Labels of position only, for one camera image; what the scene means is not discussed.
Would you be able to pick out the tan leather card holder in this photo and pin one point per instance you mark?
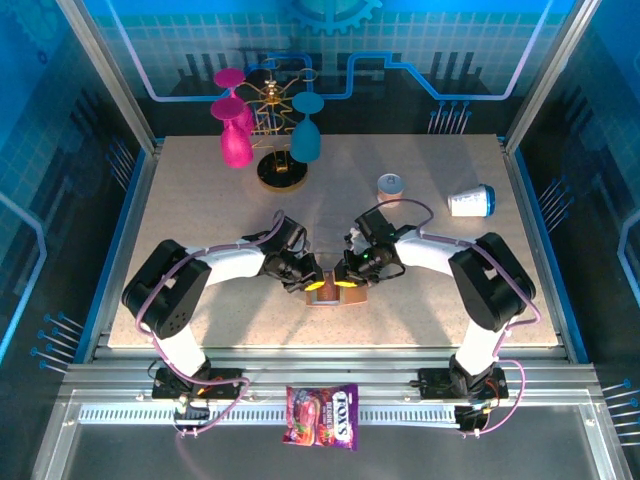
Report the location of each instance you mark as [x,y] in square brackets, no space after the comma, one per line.
[361,296]

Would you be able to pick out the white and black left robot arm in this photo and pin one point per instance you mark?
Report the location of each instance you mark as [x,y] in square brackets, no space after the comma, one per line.
[170,290]

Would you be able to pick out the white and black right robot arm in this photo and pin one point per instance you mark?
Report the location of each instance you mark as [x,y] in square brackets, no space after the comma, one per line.
[495,285]

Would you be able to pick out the small tin can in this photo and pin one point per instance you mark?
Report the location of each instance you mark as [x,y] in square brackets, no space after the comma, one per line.
[389,187]

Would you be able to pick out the white cup with blue lid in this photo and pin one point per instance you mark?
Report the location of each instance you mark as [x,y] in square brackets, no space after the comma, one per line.
[472,201]

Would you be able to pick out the blue wine glass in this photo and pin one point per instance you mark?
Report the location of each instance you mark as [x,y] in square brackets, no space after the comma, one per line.
[305,142]

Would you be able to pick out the large pink wine glass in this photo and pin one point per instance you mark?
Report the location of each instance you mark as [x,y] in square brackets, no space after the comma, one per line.
[237,147]

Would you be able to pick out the Fox's candy bag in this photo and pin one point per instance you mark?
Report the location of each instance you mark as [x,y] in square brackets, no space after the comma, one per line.
[320,415]

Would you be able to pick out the small pink wine glass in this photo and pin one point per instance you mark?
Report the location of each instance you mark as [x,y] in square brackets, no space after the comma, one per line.
[229,77]

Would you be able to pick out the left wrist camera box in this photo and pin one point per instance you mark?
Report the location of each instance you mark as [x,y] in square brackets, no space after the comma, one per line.
[292,232]

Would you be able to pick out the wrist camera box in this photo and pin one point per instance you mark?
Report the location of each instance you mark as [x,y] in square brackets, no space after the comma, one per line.
[375,222]
[292,232]

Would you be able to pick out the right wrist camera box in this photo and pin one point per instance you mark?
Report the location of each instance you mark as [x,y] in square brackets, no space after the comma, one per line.
[375,222]

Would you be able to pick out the aluminium frame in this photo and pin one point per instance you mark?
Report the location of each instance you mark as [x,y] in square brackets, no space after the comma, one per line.
[325,372]

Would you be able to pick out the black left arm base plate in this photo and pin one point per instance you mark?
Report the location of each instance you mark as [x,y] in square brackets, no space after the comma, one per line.
[225,382]

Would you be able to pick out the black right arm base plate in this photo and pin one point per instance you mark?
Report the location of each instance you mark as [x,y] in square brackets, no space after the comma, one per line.
[432,382]

